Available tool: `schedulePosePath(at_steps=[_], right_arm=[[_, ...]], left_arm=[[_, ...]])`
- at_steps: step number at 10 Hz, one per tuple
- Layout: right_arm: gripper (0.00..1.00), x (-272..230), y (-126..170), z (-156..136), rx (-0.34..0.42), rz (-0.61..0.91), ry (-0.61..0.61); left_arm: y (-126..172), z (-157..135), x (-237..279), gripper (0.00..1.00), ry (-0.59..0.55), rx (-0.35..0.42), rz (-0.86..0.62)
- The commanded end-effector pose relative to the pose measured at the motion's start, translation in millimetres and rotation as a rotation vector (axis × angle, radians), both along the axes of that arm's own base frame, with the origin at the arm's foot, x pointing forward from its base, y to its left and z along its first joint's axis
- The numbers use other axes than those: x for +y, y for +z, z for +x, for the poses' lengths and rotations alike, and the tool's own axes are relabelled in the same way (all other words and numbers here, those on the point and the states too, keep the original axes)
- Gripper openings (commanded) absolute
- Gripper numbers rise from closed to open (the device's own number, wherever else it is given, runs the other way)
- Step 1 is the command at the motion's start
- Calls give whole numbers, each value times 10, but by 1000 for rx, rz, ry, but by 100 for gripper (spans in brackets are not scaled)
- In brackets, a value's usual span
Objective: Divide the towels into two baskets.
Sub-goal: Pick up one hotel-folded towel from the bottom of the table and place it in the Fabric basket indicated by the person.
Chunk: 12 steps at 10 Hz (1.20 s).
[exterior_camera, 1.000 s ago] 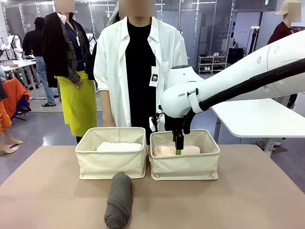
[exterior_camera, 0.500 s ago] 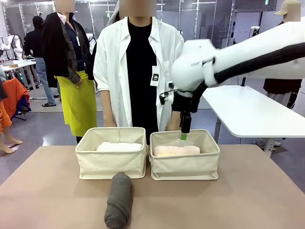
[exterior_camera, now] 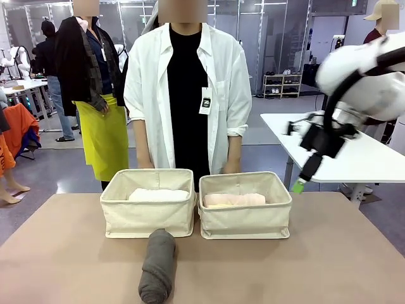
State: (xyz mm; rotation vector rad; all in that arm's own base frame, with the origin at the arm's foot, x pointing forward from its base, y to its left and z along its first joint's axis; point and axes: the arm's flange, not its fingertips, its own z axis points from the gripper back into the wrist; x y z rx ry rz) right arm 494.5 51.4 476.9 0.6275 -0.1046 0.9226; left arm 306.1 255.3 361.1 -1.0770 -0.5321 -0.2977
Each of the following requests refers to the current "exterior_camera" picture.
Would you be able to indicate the grey rolled towel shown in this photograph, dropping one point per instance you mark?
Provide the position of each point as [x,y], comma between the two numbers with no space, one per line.
[158,266]

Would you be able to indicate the empty white table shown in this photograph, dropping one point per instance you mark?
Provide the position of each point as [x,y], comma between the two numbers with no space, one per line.
[364,164]

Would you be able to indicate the white towel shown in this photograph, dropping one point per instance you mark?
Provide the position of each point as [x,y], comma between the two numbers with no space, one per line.
[158,194]

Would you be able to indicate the person's right forearm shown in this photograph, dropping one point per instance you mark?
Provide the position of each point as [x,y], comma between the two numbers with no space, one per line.
[141,142]

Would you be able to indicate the small white background robot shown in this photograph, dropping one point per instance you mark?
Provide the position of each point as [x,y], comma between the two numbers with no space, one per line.
[19,60]

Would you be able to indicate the pink towel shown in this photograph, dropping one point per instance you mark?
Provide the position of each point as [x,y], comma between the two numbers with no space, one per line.
[234,199]

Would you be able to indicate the wooden shoe rack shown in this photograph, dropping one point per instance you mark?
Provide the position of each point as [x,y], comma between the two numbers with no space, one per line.
[282,85]

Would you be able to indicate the person in grey hood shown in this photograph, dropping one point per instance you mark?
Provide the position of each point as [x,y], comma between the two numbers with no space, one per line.
[152,19]

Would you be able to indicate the blue cloth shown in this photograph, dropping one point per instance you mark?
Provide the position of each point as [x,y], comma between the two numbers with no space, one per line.
[31,142]

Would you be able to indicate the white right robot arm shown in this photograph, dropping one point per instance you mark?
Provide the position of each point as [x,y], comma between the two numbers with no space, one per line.
[354,73]

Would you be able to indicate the person in white shirt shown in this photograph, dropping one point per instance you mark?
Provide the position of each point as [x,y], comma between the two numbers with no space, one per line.
[186,95]

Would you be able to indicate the yellow towel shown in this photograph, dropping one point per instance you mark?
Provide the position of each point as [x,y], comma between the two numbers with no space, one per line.
[221,206]

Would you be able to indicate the white workbench with items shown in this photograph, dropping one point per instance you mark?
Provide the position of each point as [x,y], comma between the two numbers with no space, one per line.
[22,87]

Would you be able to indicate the person in black clothes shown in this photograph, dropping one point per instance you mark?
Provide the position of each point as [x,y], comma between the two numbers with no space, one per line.
[50,57]

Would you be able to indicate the person with beige cap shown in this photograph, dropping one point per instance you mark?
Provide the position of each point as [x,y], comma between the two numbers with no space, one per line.
[375,31]

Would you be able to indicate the cream fabric basket with tab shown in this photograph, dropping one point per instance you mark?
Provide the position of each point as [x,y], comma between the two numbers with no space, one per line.
[148,218]

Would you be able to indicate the orange hanging garment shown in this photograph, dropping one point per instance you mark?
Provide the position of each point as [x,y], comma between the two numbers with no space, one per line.
[19,126]

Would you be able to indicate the person's left forearm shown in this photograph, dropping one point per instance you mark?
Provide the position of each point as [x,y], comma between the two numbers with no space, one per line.
[235,149]

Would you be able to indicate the white name badge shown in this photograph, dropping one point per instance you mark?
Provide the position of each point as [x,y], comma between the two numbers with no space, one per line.
[205,101]

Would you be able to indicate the person with yellow apron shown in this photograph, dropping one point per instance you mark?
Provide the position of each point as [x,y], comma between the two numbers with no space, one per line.
[101,133]

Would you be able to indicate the mannequin legs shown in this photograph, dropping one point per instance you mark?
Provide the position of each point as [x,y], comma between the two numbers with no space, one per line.
[12,190]

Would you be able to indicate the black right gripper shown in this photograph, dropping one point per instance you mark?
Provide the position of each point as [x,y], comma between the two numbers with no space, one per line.
[322,142]

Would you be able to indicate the person's right hand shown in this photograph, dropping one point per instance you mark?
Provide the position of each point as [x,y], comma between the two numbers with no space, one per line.
[146,164]

